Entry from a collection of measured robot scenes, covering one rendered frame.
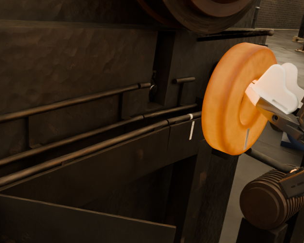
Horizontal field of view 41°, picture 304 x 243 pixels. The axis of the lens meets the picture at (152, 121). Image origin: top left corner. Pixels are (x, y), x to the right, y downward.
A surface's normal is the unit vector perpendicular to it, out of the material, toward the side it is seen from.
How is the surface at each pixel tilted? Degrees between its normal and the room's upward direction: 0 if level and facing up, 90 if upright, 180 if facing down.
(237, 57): 36
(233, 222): 0
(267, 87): 90
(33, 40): 90
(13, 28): 68
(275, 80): 90
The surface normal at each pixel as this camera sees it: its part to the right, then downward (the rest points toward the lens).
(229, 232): 0.15, -0.94
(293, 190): -0.67, 0.15
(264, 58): 0.75, 0.29
